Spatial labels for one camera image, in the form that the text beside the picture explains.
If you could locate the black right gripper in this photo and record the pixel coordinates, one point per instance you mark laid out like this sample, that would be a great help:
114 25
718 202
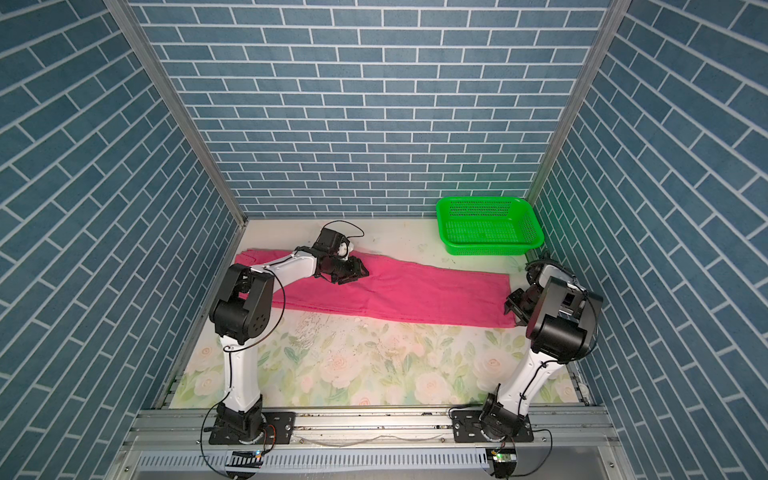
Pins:
513 304

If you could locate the aluminium front rail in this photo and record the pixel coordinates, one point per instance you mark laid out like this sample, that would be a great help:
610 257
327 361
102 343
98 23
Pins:
345 427

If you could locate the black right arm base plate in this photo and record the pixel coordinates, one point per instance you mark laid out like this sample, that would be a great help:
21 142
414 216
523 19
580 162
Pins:
467 427

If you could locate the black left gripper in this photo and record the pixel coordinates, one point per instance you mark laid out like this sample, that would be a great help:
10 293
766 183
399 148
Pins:
354 271

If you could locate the green plastic basket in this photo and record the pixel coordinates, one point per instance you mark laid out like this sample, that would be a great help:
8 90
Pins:
488 226

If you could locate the pink long pants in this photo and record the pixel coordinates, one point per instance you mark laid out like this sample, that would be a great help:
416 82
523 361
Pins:
399 291

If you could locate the aluminium left corner post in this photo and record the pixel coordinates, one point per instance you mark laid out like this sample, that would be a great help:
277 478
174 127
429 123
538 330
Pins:
129 26

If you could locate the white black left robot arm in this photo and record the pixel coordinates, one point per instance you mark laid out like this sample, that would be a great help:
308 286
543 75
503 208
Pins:
241 316

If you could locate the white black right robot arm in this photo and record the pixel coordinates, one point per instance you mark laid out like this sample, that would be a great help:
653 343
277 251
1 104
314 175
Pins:
560 317

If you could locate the aluminium corner post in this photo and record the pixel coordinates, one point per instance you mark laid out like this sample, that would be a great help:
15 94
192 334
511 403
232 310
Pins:
593 60
129 26

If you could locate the floral table mat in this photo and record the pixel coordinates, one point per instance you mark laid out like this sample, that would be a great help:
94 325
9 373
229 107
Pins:
316 359

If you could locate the aluminium right corner post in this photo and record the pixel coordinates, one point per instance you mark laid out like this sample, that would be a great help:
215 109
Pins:
593 60

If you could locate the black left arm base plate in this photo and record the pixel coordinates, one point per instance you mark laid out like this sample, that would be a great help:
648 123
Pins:
277 429

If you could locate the white slotted cable duct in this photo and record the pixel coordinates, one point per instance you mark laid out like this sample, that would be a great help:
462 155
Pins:
316 461

